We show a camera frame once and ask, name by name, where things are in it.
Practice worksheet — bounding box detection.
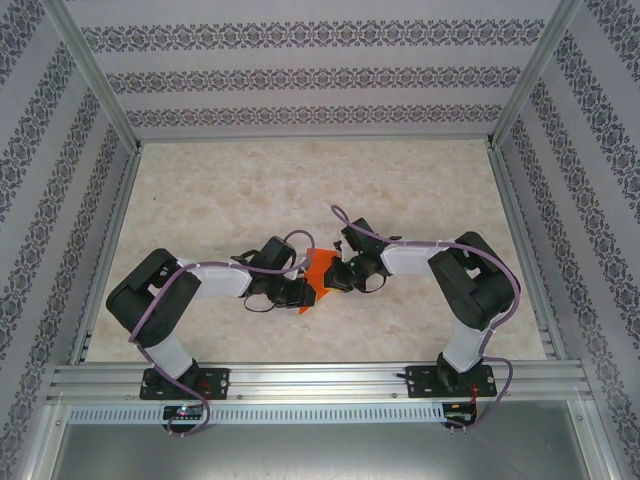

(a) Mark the small circuit board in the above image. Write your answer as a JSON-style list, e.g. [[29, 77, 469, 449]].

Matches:
[[444, 402, 476, 426], [163, 405, 204, 420]]

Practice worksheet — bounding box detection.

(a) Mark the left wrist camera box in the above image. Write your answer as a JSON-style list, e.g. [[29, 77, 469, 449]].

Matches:
[[230, 235, 307, 275]]

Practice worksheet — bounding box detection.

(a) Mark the slotted grey cable duct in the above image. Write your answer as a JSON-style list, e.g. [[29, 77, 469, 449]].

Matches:
[[67, 403, 446, 425]]

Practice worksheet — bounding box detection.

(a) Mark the aluminium frame post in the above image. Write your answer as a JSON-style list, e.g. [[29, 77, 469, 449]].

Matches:
[[42, 0, 143, 150], [485, 0, 586, 150]]

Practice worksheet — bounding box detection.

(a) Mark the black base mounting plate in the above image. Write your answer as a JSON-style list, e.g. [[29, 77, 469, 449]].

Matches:
[[405, 364, 499, 400], [138, 367, 231, 401]]

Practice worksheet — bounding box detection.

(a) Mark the orange paper sheet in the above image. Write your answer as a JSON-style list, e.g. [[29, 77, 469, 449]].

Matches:
[[298, 246, 338, 317]]

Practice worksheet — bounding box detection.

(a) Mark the aluminium frame beam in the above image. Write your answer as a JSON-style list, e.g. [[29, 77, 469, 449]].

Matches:
[[569, 399, 621, 480], [19, 403, 69, 480]]

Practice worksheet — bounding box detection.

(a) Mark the aluminium table side rail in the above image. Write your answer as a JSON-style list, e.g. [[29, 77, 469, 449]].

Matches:
[[68, 142, 145, 365], [487, 142, 571, 362]]

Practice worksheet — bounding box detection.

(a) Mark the thin aluminium wall beam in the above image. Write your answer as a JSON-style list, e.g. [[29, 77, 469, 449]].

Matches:
[[135, 132, 496, 145]]

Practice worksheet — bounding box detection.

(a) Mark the aluminium mounting rail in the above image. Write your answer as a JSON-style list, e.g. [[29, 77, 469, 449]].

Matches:
[[47, 363, 594, 404]]

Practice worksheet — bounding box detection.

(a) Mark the grey metal sheet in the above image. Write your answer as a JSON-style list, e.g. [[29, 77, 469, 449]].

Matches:
[[49, 422, 611, 480]]

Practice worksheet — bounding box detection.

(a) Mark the purple cable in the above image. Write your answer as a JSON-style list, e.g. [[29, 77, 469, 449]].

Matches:
[[330, 202, 522, 435], [129, 229, 316, 439]]

